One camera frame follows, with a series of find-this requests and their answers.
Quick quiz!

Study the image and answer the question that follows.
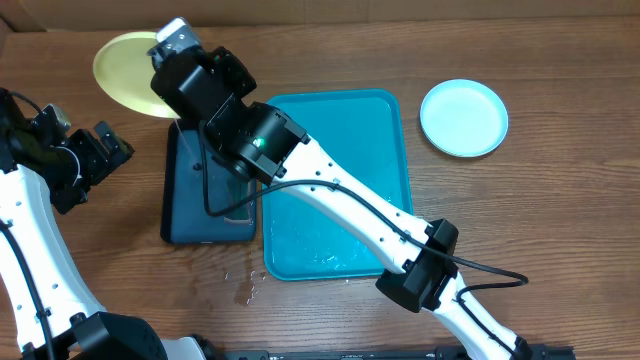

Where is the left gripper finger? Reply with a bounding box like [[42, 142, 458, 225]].
[[107, 135, 134, 168], [94, 121, 114, 145]]

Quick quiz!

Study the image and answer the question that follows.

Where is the yellow plate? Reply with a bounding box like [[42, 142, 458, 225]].
[[93, 31, 179, 119]]

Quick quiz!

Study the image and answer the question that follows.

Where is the light blue plate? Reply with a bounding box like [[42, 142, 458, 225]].
[[419, 79, 509, 158]]

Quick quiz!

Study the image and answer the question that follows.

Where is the green orange sponge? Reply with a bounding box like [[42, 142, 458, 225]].
[[225, 178, 251, 223]]

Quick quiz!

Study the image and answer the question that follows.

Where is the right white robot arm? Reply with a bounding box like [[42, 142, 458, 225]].
[[149, 17, 533, 359]]

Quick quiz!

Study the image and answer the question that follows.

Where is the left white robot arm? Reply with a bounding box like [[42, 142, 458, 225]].
[[1, 89, 210, 359]]

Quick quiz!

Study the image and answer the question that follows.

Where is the black water tray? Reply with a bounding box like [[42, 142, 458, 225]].
[[160, 120, 256, 245]]

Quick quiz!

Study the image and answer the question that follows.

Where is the teal plastic tray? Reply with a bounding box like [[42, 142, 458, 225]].
[[262, 89, 413, 281]]

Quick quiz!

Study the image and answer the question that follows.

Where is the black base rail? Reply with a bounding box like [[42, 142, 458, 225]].
[[224, 345, 576, 360]]

